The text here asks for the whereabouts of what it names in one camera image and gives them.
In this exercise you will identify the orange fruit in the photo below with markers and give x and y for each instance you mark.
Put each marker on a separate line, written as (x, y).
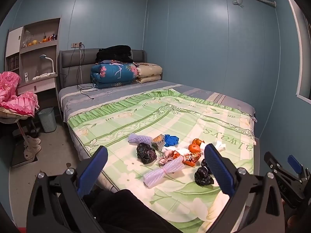
(35, 42)

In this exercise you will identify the large black plastic bag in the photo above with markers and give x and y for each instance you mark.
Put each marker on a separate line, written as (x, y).
(145, 153)

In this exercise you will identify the white tissue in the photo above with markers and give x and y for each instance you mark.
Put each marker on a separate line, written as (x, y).
(220, 146)

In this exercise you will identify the dark floor mat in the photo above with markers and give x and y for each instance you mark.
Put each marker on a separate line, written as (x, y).
(18, 159)

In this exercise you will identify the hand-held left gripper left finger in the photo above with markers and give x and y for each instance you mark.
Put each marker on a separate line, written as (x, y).
(93, 170)

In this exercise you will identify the white desk lamp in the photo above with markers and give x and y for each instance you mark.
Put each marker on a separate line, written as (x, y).
(51, 63)

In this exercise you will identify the white slipper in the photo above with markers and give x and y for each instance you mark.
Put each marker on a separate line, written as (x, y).
(34, 141)
(31, 153)

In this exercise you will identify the small snack box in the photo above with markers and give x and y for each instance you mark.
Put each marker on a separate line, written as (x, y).
(158, 142)

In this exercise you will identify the white wall socket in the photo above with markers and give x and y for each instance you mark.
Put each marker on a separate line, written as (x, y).
(76, 45)

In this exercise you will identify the grey padded headboard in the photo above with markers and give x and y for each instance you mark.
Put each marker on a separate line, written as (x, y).
(73, 60)

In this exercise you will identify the white cloth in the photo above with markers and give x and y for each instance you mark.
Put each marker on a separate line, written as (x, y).
(43, 76)

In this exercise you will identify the row of books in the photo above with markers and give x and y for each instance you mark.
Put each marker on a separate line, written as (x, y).
(14, 62)

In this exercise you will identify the blue floral folded quilt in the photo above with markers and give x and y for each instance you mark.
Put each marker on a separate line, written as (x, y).
(114, 75)

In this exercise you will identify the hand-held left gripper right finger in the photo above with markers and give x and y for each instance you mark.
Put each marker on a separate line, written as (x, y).
(218, 170)

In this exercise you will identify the white remote control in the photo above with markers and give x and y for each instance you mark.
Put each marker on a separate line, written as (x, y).
(26, 77)

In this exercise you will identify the wooden shelf desk unit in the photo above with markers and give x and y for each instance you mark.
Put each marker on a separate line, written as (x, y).
(38, 48)

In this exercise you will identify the chair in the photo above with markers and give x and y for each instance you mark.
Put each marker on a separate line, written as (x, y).
(20, 128)

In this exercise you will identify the black clothing pile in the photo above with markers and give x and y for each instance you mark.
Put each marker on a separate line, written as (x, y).
(114, 52)

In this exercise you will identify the bed with green floral sheet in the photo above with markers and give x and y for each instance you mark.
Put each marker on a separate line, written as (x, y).
(170, 87)

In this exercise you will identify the pink orange wrapper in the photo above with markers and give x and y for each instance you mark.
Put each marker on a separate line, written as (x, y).
(166, 159)

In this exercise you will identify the orange snack wrapper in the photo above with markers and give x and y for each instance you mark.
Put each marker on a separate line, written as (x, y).
(192, 159)

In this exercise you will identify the pink clothes pile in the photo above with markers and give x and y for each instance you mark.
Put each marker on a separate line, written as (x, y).
(14, 94)

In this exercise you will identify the white window frame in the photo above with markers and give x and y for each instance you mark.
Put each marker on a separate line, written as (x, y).
(303, 65)

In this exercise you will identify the clear plastic bag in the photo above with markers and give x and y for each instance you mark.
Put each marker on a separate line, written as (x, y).
(27, 37)

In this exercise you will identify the dark red glass jars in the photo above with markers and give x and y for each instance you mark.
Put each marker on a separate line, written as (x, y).
(52, 37)

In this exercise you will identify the purple foam fruit net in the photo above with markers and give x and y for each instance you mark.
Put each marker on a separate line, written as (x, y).
(138, 138)

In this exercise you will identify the grey plastic waste bin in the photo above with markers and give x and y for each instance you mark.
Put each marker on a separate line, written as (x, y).
(47, 120)

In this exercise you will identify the blue glove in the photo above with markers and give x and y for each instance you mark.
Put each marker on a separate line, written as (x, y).
(171, 140)

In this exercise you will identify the beige folded pillows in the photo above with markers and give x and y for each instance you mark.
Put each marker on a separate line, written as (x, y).
(149, 71)

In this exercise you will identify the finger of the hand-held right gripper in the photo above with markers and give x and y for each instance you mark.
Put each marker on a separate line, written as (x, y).
(295, 163)
(272, 161)

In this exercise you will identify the small black plastic bag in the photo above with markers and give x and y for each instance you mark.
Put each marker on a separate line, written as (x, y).
(205, 165)
(203, 176)

